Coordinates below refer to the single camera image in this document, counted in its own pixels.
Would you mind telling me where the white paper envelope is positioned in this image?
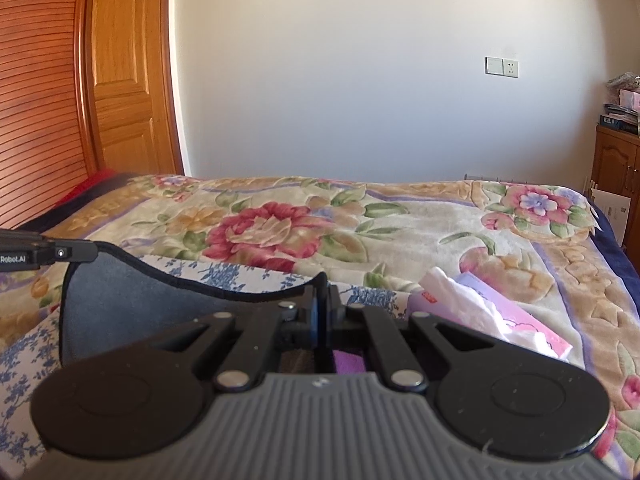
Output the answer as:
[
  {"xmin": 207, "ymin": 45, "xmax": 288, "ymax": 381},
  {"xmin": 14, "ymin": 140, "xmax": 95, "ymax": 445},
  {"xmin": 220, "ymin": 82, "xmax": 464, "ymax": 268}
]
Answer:
[{"xmin": 589, "ymin": 187, "xmax": 632, "ymax": 247}]

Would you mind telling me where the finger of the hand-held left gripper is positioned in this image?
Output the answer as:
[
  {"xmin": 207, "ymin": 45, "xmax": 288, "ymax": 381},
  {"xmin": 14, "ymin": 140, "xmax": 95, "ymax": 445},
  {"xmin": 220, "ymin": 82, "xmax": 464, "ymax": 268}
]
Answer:
[{"xmin": 44, "ymin": 239, "xmax": 99, "ymax": 264}]

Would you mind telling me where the white blue floral cloth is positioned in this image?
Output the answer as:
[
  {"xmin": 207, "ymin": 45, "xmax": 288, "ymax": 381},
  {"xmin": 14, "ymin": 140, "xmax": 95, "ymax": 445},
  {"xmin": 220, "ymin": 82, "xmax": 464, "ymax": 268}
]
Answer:
[{"xmin": 0, "ymin": 254, "xmax": 418, "ymax": 479}]

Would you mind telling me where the wooden cabinet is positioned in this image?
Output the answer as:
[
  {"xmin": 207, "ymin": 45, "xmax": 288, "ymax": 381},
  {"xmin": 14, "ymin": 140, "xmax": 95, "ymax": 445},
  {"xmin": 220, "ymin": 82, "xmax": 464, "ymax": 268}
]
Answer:
[{"xmin": 589, "ymin": 124, "xmax": 640, "ymax": 250}]

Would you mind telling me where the grey-blue towel with dark trim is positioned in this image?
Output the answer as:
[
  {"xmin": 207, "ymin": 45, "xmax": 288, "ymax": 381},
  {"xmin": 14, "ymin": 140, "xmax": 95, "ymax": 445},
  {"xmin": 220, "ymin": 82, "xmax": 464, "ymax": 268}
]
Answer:
[{"xmin": 59, "ymin": 241, "xmax": 322, "ymax": 368}]

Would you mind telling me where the red cloth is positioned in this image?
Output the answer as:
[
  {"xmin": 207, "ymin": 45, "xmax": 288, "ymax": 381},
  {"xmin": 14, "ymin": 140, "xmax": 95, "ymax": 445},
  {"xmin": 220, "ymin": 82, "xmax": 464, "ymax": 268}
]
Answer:
[{"xmin": 64, "ymin": 168, "xmax": 120, "ymax": 207}]

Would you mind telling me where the purple tissue pack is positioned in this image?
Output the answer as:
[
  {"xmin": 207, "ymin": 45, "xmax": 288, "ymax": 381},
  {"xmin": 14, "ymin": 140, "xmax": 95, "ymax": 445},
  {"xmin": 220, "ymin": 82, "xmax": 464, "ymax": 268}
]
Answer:
[{"xmin": 407, "ymin": 266, "xmax": 574, "ymax": 364}]

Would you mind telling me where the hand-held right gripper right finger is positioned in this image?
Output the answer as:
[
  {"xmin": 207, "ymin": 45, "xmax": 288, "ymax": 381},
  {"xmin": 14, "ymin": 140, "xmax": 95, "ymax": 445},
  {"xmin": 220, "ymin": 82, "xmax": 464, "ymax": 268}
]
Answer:
[{"xmin": 327, "ymin": 284, "xmax": 493, "ymax": 394}]

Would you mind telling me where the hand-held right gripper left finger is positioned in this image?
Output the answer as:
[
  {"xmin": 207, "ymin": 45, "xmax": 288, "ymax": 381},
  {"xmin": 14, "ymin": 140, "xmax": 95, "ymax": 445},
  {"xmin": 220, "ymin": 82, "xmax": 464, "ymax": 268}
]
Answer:
[{"xmin": 150, "ymin": 272, "xmax": 329, "ymax": 394}]

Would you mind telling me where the floral plush blanket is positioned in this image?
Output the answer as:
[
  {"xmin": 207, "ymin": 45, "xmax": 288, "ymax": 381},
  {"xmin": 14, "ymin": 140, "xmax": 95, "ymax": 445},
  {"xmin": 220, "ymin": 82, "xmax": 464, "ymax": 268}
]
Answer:
[{"xmin": 0, "ymin": 174, "xmax": 640, "ymax": 480}]

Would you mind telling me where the wooden louvred panel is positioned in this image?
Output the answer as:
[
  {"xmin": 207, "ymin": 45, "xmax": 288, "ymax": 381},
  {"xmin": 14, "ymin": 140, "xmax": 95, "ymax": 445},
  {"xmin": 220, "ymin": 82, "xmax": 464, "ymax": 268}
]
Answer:
[{"xmin": 0, "ymin": 0, "xmax": 99, "ymax": 232}]

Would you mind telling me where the dark blue book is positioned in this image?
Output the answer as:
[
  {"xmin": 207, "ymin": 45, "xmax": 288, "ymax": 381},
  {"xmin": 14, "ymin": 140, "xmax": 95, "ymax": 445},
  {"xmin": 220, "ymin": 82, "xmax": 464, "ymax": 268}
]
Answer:
[{"xmin": 598, "ymin": 114, "xmax": 640, "ymax": 136}]

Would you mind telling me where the wooden panel door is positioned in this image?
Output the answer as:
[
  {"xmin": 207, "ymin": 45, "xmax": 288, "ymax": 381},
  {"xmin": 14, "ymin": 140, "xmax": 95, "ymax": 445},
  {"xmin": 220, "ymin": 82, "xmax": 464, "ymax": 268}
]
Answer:
[{"xmin": 86, "ymin": 0, "xmax": 184, "ymax": 177}]

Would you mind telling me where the grey metal rack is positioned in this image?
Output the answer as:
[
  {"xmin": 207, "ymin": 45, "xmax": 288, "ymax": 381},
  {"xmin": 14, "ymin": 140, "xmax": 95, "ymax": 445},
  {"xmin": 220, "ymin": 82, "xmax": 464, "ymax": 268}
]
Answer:
[{"xmin": 463, "ymin": 173, "xmax": 527, "ymax": 184}]

